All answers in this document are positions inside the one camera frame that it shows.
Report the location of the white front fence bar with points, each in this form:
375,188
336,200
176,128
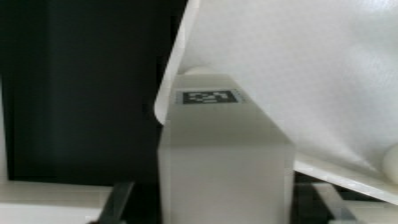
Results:
41,203

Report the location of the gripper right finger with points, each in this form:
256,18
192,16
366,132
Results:
318,205

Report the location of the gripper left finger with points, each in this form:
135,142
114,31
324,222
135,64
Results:
116,205

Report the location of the white desk tabletop tray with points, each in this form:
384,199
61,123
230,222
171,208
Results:
308,50

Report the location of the white desk leg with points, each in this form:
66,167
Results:
389,164
224,156

